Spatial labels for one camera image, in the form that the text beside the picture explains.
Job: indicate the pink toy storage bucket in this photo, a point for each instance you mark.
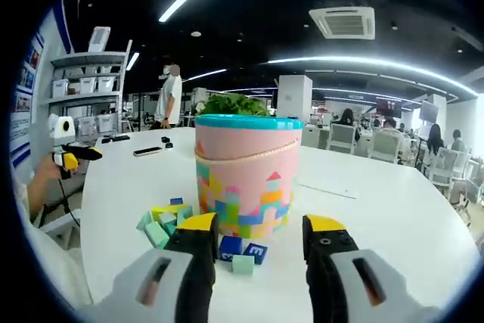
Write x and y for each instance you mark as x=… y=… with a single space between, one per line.
x=246 y=156

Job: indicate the mint cube toy block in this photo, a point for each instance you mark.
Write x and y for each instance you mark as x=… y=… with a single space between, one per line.
x=242 y=264

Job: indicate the stack of white trays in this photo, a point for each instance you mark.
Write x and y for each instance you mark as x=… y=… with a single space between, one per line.
x=99 y=39

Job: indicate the grey metal shelf rack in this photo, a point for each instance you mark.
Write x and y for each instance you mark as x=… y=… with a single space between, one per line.
x=87 y=59

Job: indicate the blue letter toy block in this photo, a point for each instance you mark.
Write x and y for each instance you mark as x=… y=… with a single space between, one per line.
x=255 y=253
x=230 y=247

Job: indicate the person's left hand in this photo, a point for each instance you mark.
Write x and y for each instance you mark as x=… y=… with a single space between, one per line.
x=47 y=171

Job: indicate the white square pillar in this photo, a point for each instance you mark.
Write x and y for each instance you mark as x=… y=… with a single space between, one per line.
x=295 y=94

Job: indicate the ceiling air conditioner unit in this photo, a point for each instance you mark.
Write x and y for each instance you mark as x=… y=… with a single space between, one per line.
x=342 y=22

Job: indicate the person in white shirt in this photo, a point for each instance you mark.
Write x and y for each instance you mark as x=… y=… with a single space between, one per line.
x=49 y=262

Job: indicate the green potted plant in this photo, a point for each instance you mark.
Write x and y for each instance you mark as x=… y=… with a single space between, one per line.
x=234 y=105

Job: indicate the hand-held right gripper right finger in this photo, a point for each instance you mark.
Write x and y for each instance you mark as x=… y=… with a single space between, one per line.
x=329 y=243

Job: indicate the pile of toy blocks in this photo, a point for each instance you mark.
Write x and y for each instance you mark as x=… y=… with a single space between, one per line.
x=157 y=234

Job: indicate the red display screen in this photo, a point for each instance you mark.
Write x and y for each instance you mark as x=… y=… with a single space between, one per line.
x=388 y=107

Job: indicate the white armrest office chair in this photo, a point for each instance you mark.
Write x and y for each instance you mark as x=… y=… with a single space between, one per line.
x=60 y=226

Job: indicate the short ceiling light strip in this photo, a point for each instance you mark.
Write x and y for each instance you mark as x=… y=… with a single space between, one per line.
x=208 y=73

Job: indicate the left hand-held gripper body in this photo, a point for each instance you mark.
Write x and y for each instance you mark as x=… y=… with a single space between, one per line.
x=56 y=130

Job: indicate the rows of white storage bins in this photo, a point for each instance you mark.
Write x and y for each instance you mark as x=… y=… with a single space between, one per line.
x=87 y=84

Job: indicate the small black device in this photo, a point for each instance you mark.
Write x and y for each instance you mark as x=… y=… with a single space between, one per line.
x=169 y=145
x=165 y=138

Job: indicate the group of white office chairs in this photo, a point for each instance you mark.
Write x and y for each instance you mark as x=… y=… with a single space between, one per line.
x=342 y=135

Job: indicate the black flat case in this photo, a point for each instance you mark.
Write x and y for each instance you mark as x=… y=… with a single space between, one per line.
x=117 y=138

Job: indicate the curved ceiling light strip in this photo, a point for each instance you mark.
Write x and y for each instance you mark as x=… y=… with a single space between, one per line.
x=340 y=58

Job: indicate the white table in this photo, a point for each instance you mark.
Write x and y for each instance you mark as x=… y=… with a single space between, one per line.
x=378 y=224

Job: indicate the wall-mounted monitor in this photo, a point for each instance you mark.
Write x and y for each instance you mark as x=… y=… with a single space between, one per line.
x=429 y=110

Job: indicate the smartphone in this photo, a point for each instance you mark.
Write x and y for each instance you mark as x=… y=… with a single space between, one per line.
x=147 y=151

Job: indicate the small ceiling light panel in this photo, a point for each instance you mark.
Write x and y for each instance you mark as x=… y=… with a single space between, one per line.
x=132 y=61

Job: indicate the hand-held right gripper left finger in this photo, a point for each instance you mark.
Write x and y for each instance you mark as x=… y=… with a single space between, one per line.
x=189 y=247

